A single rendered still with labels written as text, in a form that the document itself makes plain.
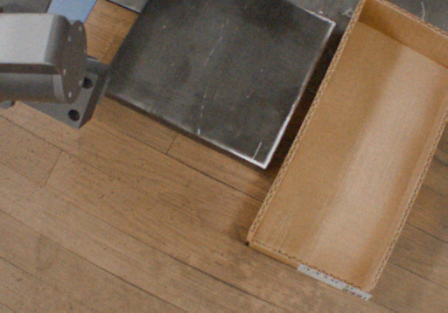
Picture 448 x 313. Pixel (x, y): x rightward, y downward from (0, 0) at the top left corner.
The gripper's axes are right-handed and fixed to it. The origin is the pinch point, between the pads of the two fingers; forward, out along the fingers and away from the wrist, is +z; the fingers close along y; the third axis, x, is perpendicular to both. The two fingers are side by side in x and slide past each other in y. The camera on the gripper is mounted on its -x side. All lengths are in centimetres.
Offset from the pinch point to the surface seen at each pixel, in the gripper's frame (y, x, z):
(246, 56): 2.4, -17.6, 10.4
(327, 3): 9.6, -22.4, 17.0
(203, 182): -8.6, -18.8, 6.1
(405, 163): -0.2, -35.3, 10.1
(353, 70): 5.0, -27.1, 13.4
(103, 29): -0.7, -3.8, 11.4
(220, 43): 2.6, -15.0, 10.6
